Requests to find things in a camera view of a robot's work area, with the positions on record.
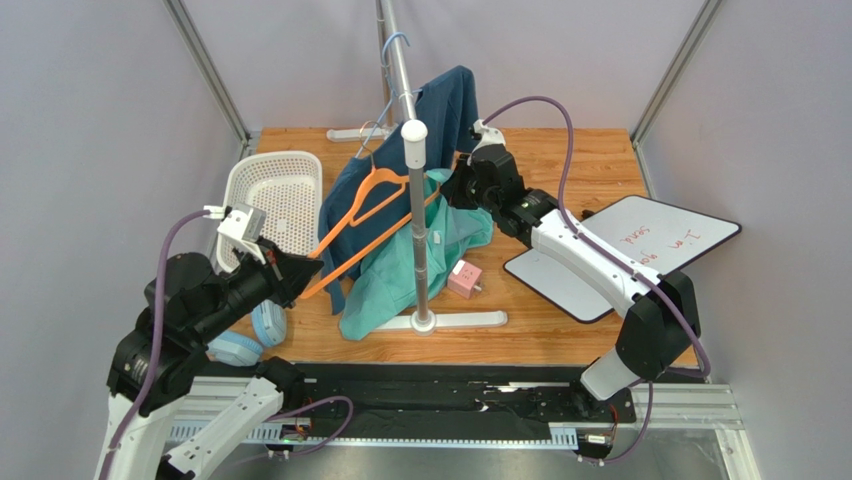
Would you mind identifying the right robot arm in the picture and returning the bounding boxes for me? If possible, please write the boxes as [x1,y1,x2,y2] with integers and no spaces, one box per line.
[441,144,710,401]

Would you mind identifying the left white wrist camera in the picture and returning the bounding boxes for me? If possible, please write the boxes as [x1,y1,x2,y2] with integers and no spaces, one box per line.
[203,203,266,264]

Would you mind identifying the silver clothes rack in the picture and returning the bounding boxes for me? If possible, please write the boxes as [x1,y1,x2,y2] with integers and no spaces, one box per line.
[319,1,508,335]

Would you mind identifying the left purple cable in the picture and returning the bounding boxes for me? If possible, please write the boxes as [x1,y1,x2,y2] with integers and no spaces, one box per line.
[98,208,214,480]

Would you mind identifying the teal t shirt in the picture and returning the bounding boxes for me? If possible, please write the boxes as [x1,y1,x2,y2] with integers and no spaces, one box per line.
[339,195,494,341]

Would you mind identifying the dark blue t shirt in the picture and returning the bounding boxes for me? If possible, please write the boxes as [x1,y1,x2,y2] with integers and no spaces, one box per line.
[316,65,485,317]

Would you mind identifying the pink power adapter cube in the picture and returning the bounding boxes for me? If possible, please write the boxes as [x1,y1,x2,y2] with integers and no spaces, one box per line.
[447,260,483,299]

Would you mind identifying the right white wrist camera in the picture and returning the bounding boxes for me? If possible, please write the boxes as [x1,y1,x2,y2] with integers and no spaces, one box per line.
[470,119,506,151]

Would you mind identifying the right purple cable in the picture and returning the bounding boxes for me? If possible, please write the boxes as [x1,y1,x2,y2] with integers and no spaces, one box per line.
[483,95,712,382]

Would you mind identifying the light blue headphones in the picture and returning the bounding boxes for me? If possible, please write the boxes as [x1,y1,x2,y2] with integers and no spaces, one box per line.
[207,300,287,367]

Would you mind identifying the white dry erase board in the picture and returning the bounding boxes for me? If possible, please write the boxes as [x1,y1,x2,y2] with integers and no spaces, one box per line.
[504,195,742,324]

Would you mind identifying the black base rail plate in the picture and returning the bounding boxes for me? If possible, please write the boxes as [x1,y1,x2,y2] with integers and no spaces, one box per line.
[298,363,637,440]

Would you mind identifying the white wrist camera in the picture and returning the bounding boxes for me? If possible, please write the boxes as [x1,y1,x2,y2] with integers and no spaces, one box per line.
[203,203,266,264]
[470,119,506,151]

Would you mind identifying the orange plastic hanger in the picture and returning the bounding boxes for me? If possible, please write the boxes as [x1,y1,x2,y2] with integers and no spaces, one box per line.
[299,119,442,301]

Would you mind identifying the white perforated plastic basket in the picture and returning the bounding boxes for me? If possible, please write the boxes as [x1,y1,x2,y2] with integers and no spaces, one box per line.
[223,151,323,255]

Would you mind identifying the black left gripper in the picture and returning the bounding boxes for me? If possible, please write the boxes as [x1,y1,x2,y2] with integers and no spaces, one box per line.
[192,232,325,343]

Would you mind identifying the light blue wire hanger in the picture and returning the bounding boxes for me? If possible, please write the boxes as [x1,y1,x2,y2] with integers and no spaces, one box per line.
[356,31,420,157]

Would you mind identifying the purple cable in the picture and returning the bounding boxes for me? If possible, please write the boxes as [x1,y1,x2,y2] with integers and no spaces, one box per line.
[483,95,712,382]
[98,208,214,480]

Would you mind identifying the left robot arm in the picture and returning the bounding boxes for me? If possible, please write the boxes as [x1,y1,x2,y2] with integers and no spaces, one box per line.
[95,240,323,479]

